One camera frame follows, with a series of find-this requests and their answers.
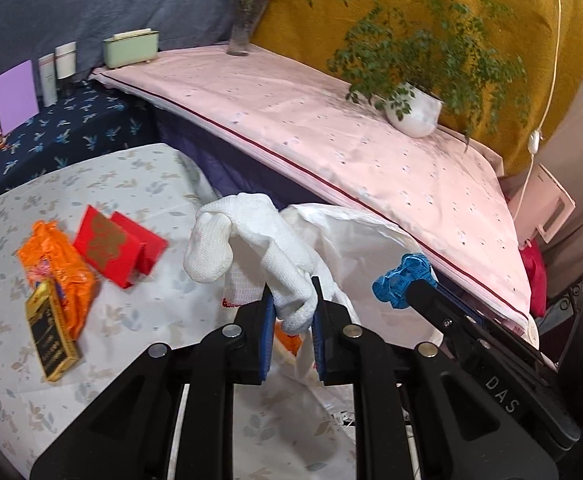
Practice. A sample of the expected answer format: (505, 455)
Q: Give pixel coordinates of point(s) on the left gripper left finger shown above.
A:
(169, 414)

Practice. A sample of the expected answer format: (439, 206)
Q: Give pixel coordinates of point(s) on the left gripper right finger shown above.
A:
(417, 413)

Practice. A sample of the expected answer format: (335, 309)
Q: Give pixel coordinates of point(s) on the black gold cigarette box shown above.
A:
(54, 346)

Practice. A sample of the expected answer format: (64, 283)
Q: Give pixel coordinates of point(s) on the white knit glove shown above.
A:
(244, 239)

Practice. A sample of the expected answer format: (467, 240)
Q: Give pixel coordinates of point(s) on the white trash bag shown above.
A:
(357, 248)

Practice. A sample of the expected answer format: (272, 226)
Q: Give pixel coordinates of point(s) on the red fabric item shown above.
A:
(537, 277)

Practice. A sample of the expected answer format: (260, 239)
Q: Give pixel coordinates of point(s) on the orange plastic bag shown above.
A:
(48, 254)

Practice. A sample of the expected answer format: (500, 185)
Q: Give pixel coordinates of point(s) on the floral light tablecloth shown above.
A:
(283, 432)

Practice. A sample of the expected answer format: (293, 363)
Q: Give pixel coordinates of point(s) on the red gold envelope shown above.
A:
(118, 247)

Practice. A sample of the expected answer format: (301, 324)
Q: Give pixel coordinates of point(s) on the pink cloth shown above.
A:
(297, 121)

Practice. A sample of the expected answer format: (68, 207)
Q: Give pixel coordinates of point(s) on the navy floral cloth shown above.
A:
(93, 121)

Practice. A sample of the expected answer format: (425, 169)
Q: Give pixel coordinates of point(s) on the purple card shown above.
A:
(18, 102)

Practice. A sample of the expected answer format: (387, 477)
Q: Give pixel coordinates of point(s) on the green potted plant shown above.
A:
(443, 48)

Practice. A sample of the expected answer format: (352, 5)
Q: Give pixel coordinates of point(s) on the white tube bottle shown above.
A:
(46, 69)

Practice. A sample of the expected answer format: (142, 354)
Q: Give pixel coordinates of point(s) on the white capped jar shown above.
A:
(65, 60)

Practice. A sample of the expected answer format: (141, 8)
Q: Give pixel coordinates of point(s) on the green tissue box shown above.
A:
(135, 46)

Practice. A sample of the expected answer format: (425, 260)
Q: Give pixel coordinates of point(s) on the yellow fabric backdrop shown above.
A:
(548, 34)

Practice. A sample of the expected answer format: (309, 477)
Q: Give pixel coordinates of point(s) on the blue grey fabric cover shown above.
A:
(96, 5)

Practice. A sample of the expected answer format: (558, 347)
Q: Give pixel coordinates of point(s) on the glass flower vase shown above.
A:
(243, 20)

